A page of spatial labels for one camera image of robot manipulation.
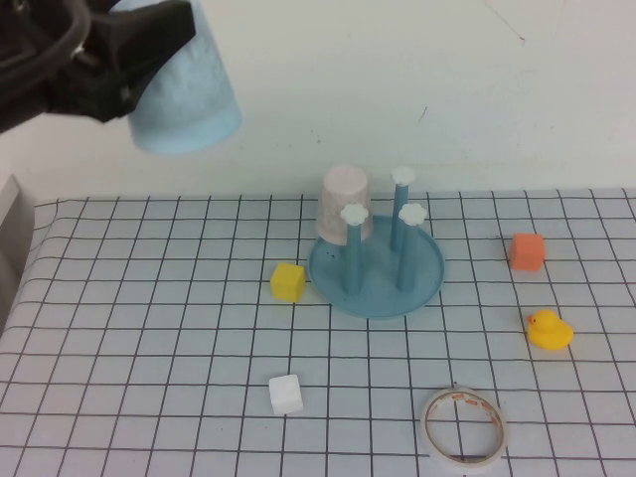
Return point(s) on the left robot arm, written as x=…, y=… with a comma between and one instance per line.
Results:
x=20, y=99

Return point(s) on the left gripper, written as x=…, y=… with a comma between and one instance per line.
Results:
x=94, y=94

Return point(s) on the grid pattern tablecloth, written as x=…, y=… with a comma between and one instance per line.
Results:
x=149, y=298

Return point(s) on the light blue plastic cup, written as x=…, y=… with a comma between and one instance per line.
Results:
x=194, y=104

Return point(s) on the white foam cube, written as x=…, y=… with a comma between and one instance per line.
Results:
x=285, y=395

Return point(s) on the white side shelf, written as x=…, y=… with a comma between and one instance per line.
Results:
x=12, y=238

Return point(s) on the yellow rubber duck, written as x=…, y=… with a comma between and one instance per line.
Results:
x=551, y=333

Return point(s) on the pink plastic cup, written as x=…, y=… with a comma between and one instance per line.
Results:
x=340, y=199

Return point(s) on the yellow foam cube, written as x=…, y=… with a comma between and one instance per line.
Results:
x=287, y=283

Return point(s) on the white tape roll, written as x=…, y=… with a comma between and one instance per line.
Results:
x=499, y=422

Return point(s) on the blue cup stand with posts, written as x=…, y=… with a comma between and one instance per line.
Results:
x=377, y=283

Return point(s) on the orange foam cube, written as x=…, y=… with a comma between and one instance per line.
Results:
x=527, y=252

